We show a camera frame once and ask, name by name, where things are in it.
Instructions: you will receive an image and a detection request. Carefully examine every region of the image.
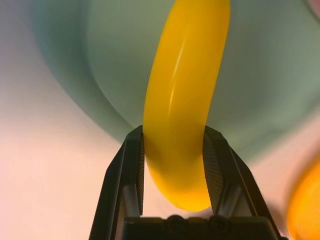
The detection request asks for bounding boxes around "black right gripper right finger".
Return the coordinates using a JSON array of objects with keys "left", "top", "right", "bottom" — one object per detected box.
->
[{"left": 202, "top": 125, "right": 283, "bottom": 240}]

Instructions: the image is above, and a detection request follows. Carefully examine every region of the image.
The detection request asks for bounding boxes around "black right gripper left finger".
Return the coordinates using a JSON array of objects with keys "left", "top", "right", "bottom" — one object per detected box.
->
[{"left": 88, "top": 124, "right": 146, "bottom": 240}]

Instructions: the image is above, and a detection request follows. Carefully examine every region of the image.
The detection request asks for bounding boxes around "yellow banana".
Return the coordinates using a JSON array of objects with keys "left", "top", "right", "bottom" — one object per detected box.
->
[{"left": 142, "top": 0, "right": 231, "bottom": 213}]

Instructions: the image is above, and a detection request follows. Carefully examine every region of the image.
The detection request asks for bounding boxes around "yellow round plate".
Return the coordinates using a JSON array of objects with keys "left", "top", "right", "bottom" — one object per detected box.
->
[{"left": 286, "top": 163, "right": 320, "bottom": 240}]

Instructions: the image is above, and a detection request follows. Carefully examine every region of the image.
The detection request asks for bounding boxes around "translucent green table mat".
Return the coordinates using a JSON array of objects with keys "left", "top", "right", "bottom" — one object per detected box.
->
[{"left": 29, "top": 0, "right": 320, "bottom": 165}]

